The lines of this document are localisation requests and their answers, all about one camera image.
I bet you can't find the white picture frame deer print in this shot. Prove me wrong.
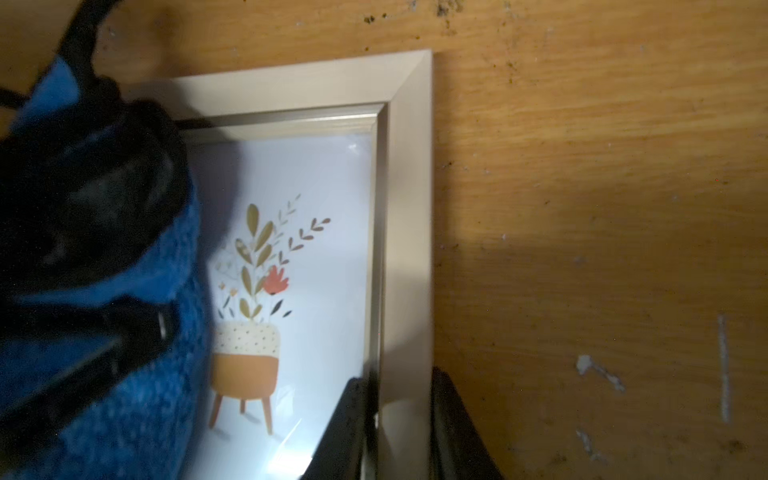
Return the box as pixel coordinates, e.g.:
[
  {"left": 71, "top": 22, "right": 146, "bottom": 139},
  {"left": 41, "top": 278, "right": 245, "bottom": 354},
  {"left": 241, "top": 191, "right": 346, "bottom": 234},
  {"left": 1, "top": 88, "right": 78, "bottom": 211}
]
[{"left": 125, "top": 51, "right": 433, "bottom": 479}]

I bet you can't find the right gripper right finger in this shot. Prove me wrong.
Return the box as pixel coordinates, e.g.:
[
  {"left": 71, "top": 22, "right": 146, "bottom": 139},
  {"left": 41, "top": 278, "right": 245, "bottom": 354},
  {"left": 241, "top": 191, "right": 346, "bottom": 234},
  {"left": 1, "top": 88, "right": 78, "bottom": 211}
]
[{"left": 431, "top": 367, "right": 504, "bottom": 480}]

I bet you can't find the blue microfiber cloth black trim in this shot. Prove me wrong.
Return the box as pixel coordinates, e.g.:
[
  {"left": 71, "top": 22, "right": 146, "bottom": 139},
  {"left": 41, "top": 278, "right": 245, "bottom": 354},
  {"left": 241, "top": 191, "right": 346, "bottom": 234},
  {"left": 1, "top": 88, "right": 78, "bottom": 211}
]
[{"left": 0, "top": 0, "right": 211, "bottom": 480}]

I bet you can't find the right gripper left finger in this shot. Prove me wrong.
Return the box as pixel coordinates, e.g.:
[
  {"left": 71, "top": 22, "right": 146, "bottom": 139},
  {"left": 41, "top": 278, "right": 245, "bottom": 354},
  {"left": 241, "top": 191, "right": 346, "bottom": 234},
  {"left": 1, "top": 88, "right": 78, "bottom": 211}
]
[{"left": 302, "top": 378, "right": 369, "bottom": 480}]

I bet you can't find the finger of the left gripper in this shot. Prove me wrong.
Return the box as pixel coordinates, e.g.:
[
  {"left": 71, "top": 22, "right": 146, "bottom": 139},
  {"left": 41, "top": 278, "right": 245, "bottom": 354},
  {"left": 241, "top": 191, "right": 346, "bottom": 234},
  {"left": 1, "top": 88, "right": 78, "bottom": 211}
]
[{"left": 1, "top": 297, "right": 180, "bottom": 462}]

